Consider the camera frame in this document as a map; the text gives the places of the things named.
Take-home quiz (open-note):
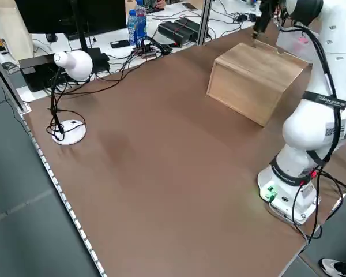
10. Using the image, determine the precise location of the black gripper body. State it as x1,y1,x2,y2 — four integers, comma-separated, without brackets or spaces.
259,0,279,21

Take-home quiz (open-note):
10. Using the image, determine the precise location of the clear plastic box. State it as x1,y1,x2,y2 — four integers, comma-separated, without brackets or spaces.
276,28,318,62

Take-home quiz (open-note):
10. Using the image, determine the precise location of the wooden drawer cabinet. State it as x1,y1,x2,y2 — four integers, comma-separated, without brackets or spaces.
206,42,313,128

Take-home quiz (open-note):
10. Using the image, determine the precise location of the black box device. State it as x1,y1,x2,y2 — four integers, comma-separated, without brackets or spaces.
18,54,66,93

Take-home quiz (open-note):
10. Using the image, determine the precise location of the black power supply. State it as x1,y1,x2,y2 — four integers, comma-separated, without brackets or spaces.
157,20,191,47
174,17,203,41

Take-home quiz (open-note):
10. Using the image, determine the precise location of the blue water bottle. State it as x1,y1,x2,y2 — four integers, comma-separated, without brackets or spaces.
127,10,139,47
136,0,148,41

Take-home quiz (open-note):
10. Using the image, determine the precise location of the black monitor stand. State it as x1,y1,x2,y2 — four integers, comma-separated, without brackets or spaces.
70,0,111,74

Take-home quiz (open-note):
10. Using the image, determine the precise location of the white desk lamp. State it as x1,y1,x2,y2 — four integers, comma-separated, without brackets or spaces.
46,50,93,146

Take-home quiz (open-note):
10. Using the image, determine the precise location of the black monitor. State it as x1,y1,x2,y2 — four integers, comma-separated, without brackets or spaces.
14,0,127,35

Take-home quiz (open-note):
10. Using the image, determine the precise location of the beige board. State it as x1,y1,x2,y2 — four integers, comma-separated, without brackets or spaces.
0,5,35,63

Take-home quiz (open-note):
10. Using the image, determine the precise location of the person's foot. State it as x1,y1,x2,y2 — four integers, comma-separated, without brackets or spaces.
318,257,346,277

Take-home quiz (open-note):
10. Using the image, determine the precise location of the aluminium frame post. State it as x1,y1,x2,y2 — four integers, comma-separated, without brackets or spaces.
196,0,214,47

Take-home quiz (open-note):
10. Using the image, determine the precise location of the black cable hub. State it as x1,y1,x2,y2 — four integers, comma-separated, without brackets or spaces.
132,36,174,61

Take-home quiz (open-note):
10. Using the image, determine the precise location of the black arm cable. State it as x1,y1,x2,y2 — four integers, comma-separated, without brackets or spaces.
278,17,346,242

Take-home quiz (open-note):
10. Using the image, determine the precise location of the black lamp cable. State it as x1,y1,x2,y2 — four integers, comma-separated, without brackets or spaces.
46,51,139,142

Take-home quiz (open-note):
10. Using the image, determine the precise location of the slanted aluminium frame bar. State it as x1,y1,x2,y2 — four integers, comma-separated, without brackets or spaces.
0,43,32,114

